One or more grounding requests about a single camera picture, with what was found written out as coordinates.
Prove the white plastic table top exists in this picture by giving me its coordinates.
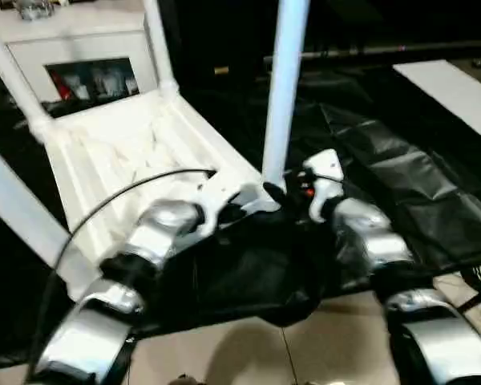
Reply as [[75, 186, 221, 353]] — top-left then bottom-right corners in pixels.
[[27, 82, 284, 302]]

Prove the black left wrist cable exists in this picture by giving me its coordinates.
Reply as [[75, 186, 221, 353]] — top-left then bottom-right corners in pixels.
[[26, 168, 218, 380]]

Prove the black stand leg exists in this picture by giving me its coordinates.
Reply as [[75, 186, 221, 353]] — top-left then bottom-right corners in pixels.
[[456, 292, 481, 318]]

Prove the red bottle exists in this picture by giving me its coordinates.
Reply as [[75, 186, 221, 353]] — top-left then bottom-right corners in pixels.
[[51, 74, 71, 99]]

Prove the white flat board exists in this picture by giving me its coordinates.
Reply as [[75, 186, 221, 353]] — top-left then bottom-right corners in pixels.
[[392, 59, 481, 148]]

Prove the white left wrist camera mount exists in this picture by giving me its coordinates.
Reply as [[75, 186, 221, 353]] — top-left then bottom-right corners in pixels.
[[196, 172, 257, 237]]

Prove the black table mat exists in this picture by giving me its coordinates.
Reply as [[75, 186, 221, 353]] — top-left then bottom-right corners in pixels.
[[0, 59, 481, 366]]

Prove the white glass-door cabinet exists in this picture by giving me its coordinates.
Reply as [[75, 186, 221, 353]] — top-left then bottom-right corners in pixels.
[[0, 0, 161, 103]]

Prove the clear glass ornament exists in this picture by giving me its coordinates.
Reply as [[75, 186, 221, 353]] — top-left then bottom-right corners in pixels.
[[19, 3, 51, 20]]

